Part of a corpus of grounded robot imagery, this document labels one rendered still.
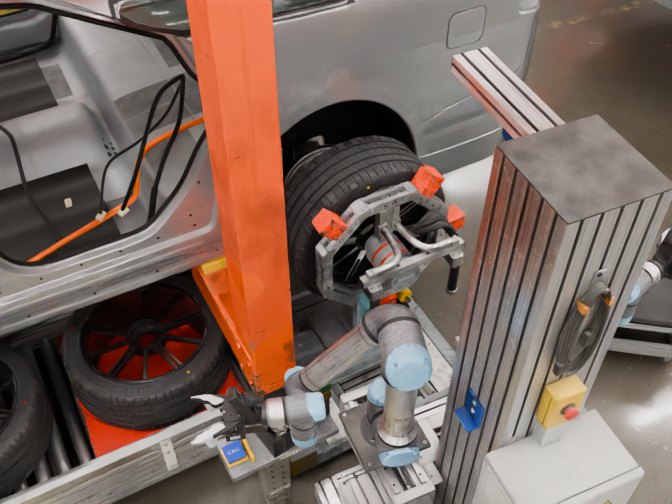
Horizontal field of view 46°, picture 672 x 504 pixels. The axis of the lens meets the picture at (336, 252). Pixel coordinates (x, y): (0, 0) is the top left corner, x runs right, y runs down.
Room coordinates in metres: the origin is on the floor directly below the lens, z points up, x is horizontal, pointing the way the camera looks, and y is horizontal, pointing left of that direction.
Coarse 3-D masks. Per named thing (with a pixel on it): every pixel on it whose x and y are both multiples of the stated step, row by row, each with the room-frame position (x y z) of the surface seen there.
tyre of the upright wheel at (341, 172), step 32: (320, 160) 2.22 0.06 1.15; (352, 160) 2.19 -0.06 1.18; (384, 160) 2.19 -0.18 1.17; (416, 160) 2.28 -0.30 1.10; (288, 192) 2.16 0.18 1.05; (320, 192) 2.08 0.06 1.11; (352, 192) 2.06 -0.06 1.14; (288, 224) 2.07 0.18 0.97; (288, 256) 2.04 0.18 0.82; (352, 288) 2.06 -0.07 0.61
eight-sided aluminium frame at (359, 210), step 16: (384, 192) 2.08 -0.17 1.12; (400, 192) 2.10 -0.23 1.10; (416, 192) 2.09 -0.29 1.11; (352, 208) 2.01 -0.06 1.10; (368, 208) 1.99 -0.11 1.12; (384, 208) 2.02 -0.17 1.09; (432, 208) 2.12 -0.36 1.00; (448, 208) 2.16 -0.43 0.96; (352, 224) 1.96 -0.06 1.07; (320, 240) 1.97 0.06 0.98; (432, 240) 2.17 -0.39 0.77; (320, 256) 1.92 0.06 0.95; (320, 272) 1.95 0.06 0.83; (320, 288) 1.93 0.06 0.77; (336, 288) 1.98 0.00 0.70; (384, 288) 2.05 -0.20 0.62; (352, 304) 1.97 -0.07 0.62
